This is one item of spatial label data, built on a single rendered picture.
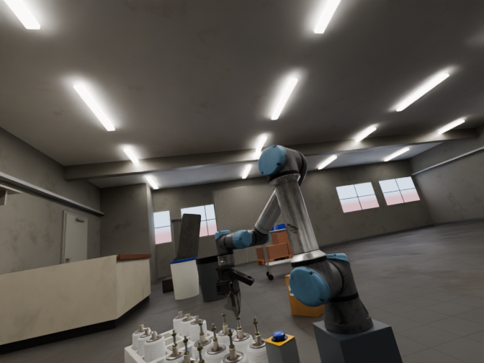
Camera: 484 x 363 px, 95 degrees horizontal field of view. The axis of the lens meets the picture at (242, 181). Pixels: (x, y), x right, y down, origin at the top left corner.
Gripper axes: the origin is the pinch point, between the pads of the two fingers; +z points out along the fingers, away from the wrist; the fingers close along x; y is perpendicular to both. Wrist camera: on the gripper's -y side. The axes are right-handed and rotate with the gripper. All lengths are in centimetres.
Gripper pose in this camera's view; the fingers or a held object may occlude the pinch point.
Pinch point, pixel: (238, 312)
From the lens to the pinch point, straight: 110.6
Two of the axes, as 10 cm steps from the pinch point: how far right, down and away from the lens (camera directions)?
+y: -9.3, 2.5, 2.7
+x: -3.2, -2.1, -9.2
